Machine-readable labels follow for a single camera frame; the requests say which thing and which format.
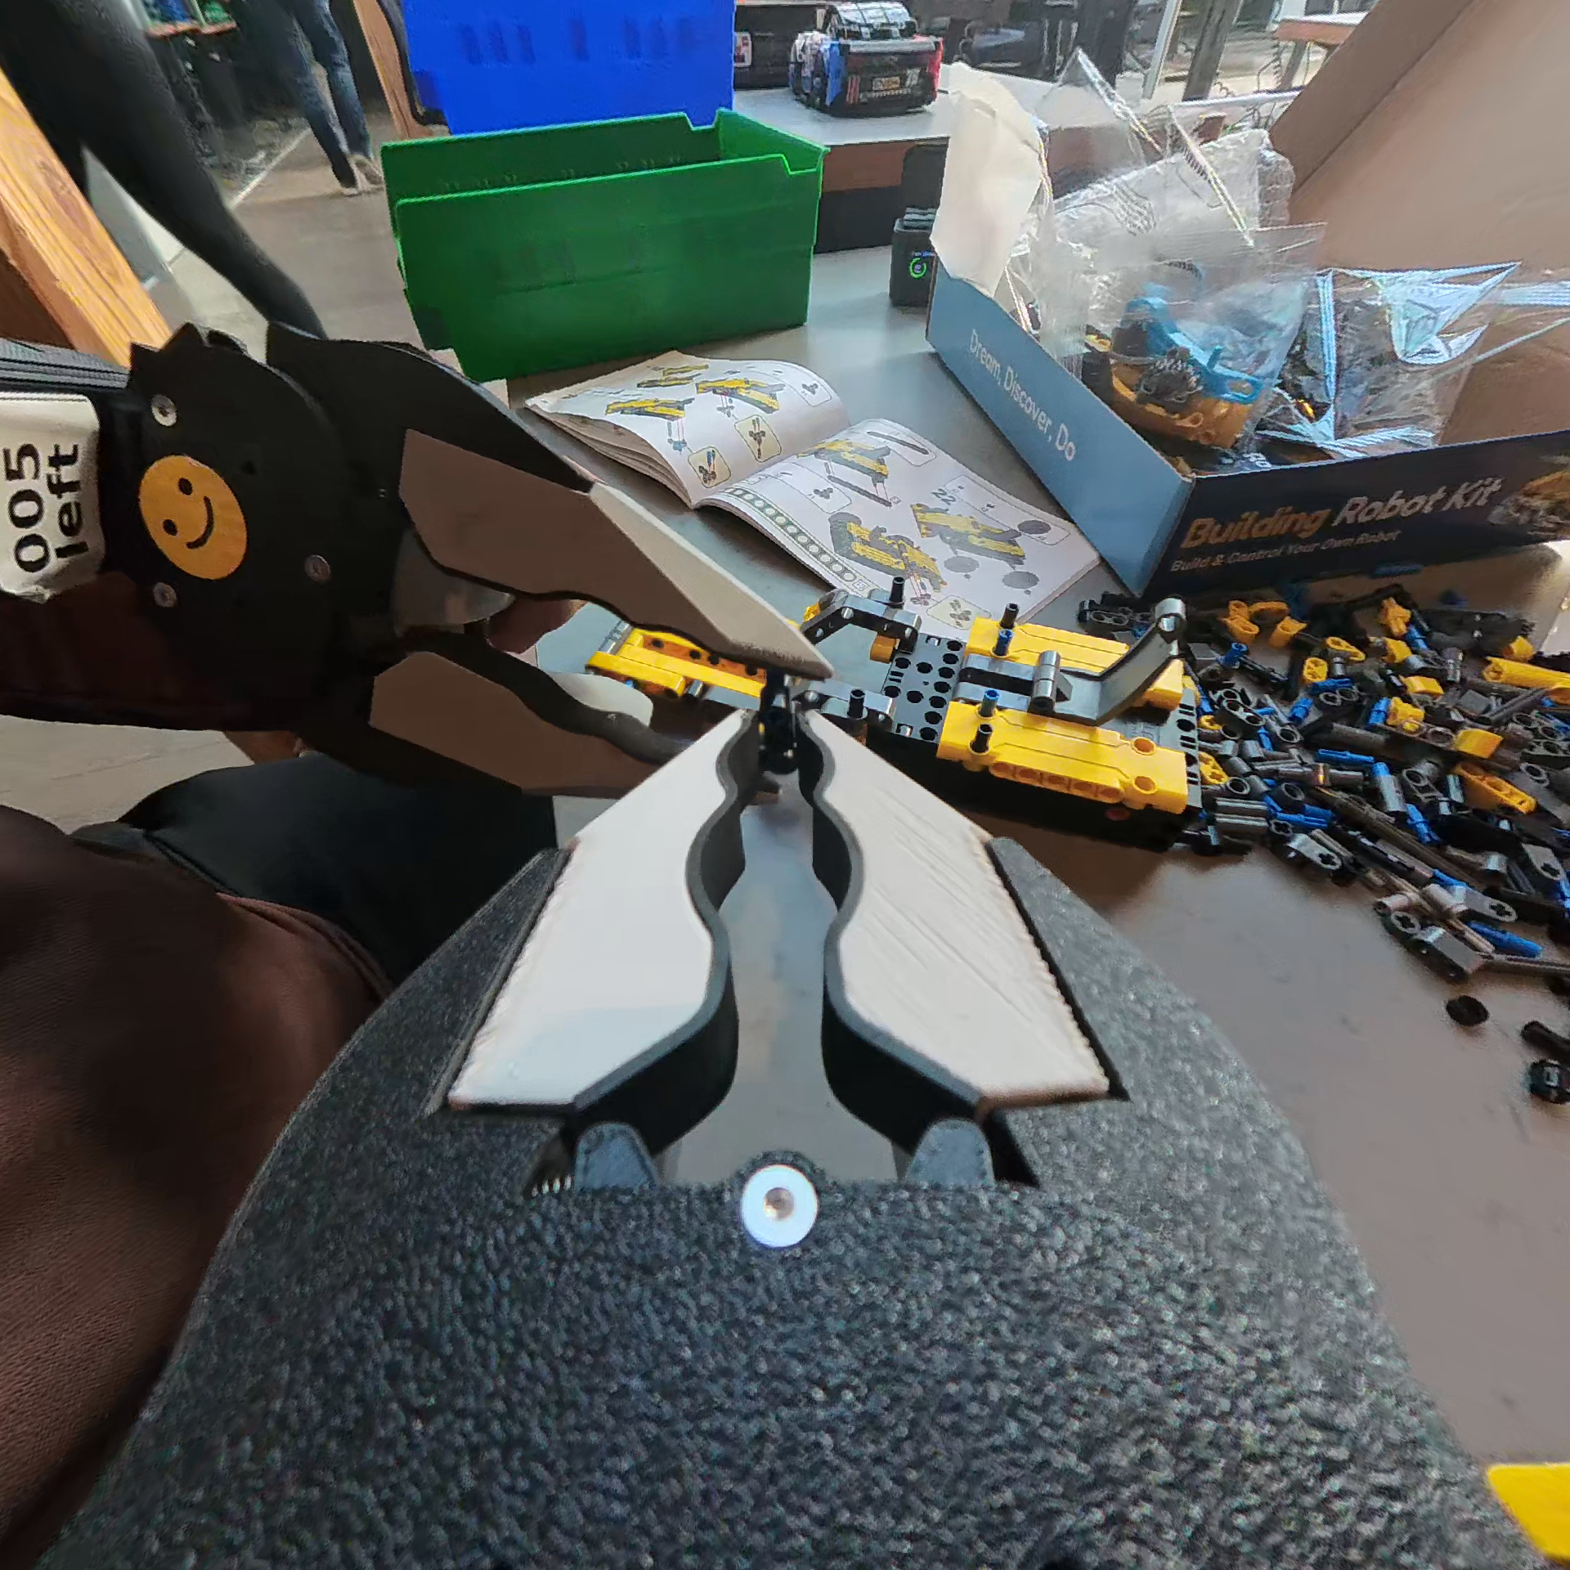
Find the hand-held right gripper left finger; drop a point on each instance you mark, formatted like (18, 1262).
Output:
(590, 969)

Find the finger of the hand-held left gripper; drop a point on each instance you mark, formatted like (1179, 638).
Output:
(590, 541)
(467, 718)

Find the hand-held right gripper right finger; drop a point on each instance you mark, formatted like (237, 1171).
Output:
(969, 969)

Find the black connector with blue pin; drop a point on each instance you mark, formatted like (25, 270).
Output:
(777, 724)

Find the grey desk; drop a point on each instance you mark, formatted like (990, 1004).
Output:
(1289, 1103)

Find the open instruction booklet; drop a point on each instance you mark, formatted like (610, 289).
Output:
(762, 418)

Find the yellow black brick vehicle model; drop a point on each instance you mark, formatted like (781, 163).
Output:
(1055, 737)

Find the green plastic bin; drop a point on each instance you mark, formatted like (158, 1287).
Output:
(614, 246)

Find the wooden board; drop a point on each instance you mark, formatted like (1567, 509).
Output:
(63, 246)

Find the black device green display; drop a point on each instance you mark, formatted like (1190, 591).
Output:
(915, 264)

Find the blue plastic crate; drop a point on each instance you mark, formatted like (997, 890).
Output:
(566, 62)

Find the pile of blue grey brick parts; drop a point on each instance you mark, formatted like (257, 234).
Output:
(1386, 761)

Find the person's brown sweater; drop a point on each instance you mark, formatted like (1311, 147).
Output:
(149, 1165)

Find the white paper bag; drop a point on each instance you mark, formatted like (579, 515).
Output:
(994, 184)

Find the toy truck model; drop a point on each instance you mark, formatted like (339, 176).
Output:
(866, 62)

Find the blue cardboard kit box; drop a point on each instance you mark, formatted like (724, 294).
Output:
(1351, 515)

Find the clear plastic parts bag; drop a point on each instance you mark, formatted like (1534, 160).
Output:
(1410, 369)

